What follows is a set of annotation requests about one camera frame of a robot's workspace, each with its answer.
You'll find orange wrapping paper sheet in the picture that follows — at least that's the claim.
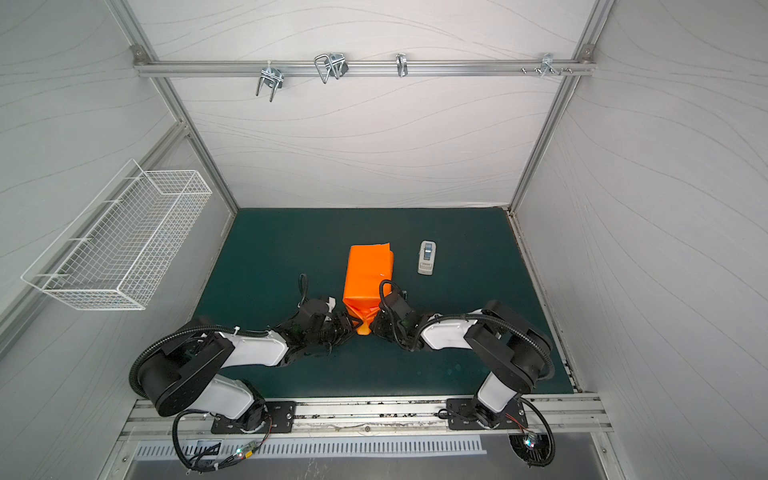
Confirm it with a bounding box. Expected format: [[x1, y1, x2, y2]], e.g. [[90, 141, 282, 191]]
[[343, 243, 394, 336]]

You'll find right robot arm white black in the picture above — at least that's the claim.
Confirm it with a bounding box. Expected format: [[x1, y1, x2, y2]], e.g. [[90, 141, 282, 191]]
[[371, 294, 556, 429]]

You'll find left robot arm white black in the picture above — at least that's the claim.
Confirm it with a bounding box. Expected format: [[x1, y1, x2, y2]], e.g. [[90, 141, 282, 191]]
[[128, 313, 359, 422]]

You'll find green table mat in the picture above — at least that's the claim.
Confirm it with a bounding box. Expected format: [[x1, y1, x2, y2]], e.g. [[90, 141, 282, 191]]
[[195, 208, 548, 398]]

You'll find white vent strip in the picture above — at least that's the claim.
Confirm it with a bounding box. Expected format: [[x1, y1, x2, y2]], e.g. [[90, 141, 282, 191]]
[[134, 435, 487, 461]]

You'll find metal u-bolt clamp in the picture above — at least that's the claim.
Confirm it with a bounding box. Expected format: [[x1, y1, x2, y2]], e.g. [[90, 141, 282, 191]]
[[314, 52, 349, 84], [255, 64, 284, 102]]

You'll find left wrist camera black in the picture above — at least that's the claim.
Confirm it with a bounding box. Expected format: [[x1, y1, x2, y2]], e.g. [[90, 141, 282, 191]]
[[294, 273, 336, 330]]

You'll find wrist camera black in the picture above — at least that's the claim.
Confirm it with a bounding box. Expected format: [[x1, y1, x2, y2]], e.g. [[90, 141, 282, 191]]
[[294, 273, 336, 330], [379, 279, 415, 321]]

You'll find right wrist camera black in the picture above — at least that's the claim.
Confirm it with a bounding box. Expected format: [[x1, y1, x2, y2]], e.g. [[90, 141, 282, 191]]
[[379, 279, 415, 321]]

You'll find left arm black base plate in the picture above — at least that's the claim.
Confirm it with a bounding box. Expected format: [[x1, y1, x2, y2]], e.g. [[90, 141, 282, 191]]
[[211, 399, 297, 435]]

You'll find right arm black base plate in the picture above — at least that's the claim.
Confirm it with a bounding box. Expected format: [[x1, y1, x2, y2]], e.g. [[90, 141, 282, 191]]
[[437, 397, 528, 431]]

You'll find left black cable bundle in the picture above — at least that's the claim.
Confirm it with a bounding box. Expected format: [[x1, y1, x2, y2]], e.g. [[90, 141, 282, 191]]
[[170, 407, 274, 474]]

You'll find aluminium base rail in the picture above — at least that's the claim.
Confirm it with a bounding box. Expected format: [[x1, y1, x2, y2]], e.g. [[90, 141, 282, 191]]
[[118, 393, 614, 441]]

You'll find right black cable coil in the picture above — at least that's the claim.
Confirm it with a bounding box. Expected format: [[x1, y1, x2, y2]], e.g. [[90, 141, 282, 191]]
[[508, 395, 557, 469]]

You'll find white wire basket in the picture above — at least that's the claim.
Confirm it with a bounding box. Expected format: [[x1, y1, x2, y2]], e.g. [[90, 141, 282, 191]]
[[21, 160, 212, 311]]

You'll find aluminium cross rail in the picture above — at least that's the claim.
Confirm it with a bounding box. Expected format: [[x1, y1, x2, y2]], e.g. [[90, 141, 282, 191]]
[[134, 57, 597, 78]]

